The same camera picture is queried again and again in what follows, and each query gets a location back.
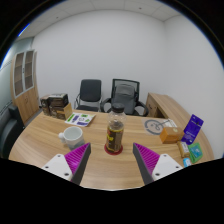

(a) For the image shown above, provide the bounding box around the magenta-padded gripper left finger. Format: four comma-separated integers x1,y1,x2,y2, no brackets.
40,142,92,186

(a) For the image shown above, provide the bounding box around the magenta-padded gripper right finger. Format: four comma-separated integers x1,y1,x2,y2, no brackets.
132,142,184,186

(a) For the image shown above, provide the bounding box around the clear bottle with black cap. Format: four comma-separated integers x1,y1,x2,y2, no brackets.
104,102,128,154

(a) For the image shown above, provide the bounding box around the white and grey mug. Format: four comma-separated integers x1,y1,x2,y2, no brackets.
58,126,86,150

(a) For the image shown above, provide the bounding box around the orange cardboard box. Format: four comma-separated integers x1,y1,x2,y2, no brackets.
158,126,185,145

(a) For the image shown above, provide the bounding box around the yellowish snack pack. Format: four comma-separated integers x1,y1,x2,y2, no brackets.
176,140,191,159

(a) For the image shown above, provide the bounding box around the white sticker sheet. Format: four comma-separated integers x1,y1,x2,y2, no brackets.
64,112,97,127

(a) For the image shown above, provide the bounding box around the small blue pack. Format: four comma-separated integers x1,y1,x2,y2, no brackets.
182,157,193,168

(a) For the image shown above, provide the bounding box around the green packet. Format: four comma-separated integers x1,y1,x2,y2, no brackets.
187,142,204,164

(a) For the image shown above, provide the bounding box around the black mesh office chair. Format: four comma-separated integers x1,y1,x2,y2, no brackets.
100,78,150,117

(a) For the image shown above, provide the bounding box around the purple package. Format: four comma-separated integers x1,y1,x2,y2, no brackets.
182,114,205,146

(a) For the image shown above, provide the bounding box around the wooden side desk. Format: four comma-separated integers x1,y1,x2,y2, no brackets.
145,92,194,129

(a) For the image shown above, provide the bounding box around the glossy dark box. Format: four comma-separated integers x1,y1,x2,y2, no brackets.
48,93,70,108

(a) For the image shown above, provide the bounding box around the grey backpack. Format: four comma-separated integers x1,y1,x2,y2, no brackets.
111,83,137,111

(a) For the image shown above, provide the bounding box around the black leather sofa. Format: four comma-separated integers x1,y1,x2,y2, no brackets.
0,103,26,158

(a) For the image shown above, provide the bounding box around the wooden cabinet with glass doors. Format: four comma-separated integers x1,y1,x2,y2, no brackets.
9,49,40,125

